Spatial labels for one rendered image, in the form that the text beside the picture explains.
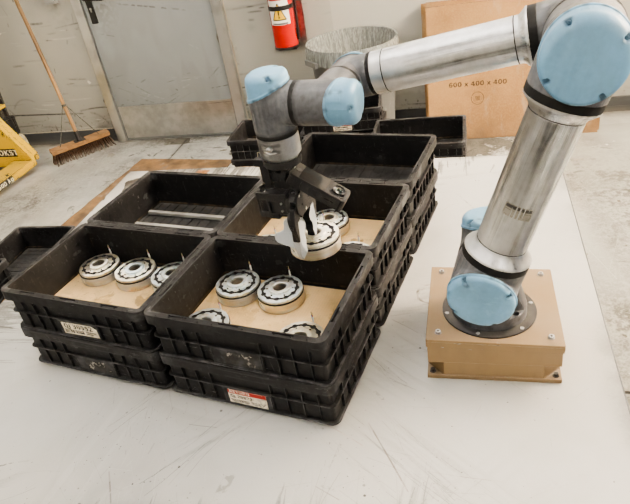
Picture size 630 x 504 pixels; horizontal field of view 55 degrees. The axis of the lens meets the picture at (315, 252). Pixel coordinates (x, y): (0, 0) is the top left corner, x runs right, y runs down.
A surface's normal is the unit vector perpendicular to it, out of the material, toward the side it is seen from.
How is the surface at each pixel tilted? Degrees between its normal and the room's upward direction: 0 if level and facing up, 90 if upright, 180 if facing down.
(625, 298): 0
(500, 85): 76
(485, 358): 90
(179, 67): 90
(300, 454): 0
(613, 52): 81
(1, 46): 90
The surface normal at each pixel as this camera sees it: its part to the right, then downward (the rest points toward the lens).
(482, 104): -0.22, 0.32
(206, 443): -0.14, -0.83
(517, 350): -0.21, 0.54
